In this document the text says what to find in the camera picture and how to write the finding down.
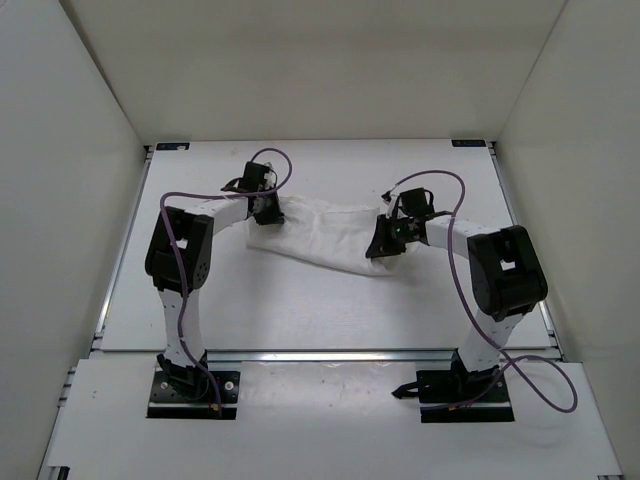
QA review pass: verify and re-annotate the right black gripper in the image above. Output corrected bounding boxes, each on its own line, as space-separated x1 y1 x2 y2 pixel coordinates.
367 214 413 258

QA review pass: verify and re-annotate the white skirt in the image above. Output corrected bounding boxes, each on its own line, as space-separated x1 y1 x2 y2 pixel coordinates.
245 196 404 276

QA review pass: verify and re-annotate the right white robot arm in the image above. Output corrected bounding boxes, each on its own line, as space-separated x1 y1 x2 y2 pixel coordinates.
365 188 548 401

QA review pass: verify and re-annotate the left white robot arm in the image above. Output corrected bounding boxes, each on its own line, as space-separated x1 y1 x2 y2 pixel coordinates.
144 161 284 398

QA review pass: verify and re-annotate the right blue corner label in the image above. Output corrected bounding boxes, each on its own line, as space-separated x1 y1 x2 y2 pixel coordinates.
451 139 486 148

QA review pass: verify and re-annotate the blue corner label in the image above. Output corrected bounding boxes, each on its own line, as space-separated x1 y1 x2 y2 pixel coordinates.
155 142 190 151
451 139 486 148

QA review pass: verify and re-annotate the left blue corner label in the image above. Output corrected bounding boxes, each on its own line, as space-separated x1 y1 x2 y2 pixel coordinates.
155 142 190 151

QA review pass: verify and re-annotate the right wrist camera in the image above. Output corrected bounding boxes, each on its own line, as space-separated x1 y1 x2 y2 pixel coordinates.
429 210 452 220

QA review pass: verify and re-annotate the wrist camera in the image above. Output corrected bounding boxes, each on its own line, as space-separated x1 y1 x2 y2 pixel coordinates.
429 210 452 220
220 177 245 193

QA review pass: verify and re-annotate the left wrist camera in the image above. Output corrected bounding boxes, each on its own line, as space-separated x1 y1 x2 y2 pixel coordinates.
220 177 245 193

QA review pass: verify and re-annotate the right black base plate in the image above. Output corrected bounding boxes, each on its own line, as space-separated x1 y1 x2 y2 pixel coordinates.
391 370 515 424

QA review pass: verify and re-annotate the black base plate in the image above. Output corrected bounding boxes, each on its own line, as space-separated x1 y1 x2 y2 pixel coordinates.
391 370 515 424
146 369 241 420

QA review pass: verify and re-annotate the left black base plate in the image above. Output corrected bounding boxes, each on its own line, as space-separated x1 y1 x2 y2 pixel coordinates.
146 369 241 420

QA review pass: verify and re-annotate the aluminium front rail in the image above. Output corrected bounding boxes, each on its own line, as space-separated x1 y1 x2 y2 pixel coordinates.
89 347 561 363

